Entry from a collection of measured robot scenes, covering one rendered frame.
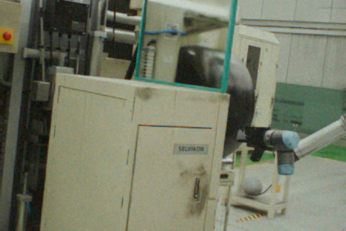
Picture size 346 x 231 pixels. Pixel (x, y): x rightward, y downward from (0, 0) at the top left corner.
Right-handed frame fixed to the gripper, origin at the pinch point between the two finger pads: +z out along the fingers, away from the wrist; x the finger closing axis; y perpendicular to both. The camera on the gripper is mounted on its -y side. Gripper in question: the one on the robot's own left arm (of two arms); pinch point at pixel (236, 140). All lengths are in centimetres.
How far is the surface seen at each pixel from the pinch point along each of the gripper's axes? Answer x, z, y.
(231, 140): 2.2, 1.6, 0.2
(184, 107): 75, -52, 12
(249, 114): -4.0, -4.0, 12.9
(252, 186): -228, 207, -53
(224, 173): -2.1, 10.2, -16.7
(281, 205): -245, 182, -70
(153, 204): 83, -48, -19
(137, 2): 25, 54, 71
